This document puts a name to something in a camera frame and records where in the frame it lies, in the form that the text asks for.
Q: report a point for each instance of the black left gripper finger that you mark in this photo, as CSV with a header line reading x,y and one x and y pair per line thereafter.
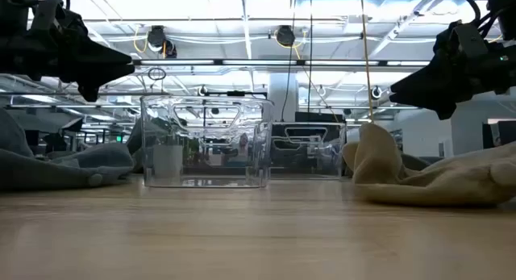
x,y
90,84
101,50

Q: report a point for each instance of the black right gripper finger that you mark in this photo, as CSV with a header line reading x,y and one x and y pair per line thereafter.
x,y
435,100
423,78

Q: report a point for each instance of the grey garment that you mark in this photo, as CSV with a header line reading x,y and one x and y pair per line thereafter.
x,y
415,162

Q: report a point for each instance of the beige cap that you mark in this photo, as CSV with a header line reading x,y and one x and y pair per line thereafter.
x,y
375,151
443,183

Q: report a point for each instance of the grey cap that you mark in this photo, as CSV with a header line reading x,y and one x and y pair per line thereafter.
x,y
60,167

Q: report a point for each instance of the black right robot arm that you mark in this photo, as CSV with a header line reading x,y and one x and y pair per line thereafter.
x,y
506,13

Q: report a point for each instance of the small round ceiling reel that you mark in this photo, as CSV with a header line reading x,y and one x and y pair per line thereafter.
x,y
376,93
202,90
321,90

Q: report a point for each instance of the dark monitor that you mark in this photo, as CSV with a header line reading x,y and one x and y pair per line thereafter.
x,y
506,132

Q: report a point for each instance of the black overhead bar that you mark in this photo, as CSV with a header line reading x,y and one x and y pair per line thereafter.
x,y
235,93

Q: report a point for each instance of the white column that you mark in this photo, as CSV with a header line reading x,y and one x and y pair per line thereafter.
x,y
278,98

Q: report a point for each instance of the clear plastic bin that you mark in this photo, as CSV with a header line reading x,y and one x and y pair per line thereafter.
x,y
278,159
258,151

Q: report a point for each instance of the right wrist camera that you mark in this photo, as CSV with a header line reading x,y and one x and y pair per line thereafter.
x,y
469,40

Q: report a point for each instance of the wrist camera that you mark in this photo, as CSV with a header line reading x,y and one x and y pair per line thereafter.
x,y
46,13
469,40

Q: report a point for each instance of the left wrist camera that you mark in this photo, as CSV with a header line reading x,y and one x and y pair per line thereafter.
x,y
46,13

